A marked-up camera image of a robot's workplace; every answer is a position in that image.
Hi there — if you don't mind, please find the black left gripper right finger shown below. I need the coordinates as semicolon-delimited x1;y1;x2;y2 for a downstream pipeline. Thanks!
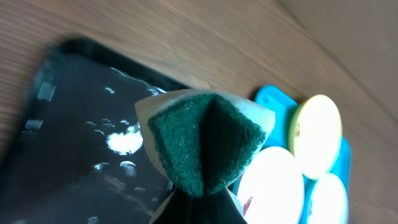
203;189;247;224

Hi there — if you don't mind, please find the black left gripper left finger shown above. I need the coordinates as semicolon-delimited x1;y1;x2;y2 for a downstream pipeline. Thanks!
152;188;202;224

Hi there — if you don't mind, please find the white plate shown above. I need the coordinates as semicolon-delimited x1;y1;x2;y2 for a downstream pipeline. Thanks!
237;146;304;224

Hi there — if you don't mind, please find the green and yellow sponge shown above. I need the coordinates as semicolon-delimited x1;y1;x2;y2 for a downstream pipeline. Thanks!
135;89;276;223

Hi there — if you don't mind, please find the yellow-green plate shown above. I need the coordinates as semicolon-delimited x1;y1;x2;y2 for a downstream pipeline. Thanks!
288;95;342;179

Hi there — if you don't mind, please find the teal plastic tray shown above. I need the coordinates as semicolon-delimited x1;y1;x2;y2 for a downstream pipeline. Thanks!
233;85;351;223

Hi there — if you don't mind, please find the black water tray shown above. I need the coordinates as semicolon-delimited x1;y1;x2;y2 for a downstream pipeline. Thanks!
1;37;184;223

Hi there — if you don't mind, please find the light blue plate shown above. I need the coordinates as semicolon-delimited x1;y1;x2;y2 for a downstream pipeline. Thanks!
304;173;348;224

